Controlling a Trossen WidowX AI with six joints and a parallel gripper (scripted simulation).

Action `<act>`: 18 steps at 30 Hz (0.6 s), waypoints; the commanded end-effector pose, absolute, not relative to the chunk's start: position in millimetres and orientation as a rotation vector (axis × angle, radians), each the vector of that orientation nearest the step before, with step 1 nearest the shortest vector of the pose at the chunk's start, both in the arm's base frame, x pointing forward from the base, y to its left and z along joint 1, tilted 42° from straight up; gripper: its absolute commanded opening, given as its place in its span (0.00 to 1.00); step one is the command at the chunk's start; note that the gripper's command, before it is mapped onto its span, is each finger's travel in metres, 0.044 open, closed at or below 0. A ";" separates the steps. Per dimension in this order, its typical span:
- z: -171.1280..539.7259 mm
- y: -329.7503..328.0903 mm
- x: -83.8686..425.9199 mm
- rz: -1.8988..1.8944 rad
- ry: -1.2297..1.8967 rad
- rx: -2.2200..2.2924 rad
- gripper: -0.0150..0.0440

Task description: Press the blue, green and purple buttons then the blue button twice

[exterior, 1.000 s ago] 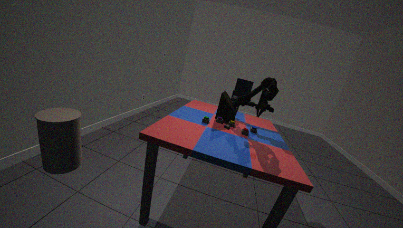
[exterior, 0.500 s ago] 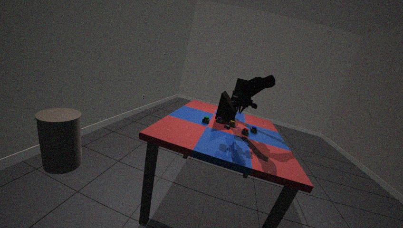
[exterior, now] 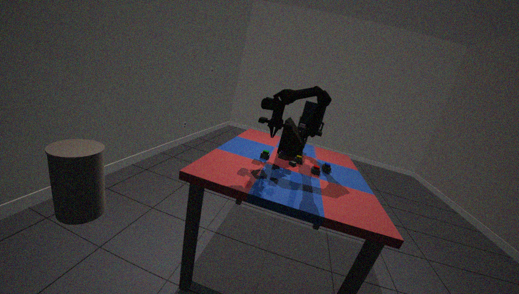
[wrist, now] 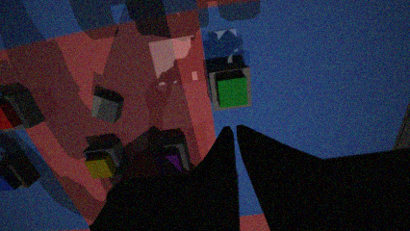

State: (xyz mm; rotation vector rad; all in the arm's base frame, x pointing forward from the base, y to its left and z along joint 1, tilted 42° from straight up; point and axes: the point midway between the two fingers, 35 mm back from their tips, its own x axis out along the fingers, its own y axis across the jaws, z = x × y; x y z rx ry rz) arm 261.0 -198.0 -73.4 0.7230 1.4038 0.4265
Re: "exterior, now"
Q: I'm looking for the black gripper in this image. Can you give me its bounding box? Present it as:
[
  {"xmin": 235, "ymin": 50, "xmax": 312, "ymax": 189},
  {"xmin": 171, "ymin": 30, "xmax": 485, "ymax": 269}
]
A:
[{"xmin": 258, "ymin": 110, "xmax": 292, "ymax": 138}]

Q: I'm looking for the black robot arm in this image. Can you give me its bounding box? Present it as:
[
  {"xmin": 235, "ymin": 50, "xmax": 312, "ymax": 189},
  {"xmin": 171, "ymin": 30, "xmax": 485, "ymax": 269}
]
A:
[{"xmin": 261, "ymin": 86, "xmax": 332, "ymax": 141}]

